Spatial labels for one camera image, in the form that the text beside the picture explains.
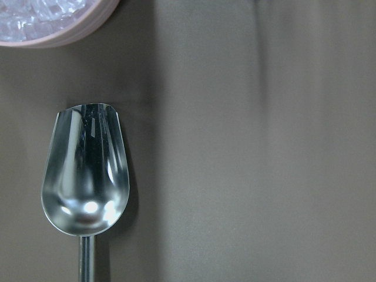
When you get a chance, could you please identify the metal scoop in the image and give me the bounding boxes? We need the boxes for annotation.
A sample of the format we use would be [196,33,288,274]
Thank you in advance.
[41,103,130,281]

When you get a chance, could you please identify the pink bowl with ice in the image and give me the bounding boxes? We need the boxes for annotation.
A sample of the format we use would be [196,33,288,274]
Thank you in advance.
[1,0,119,48]

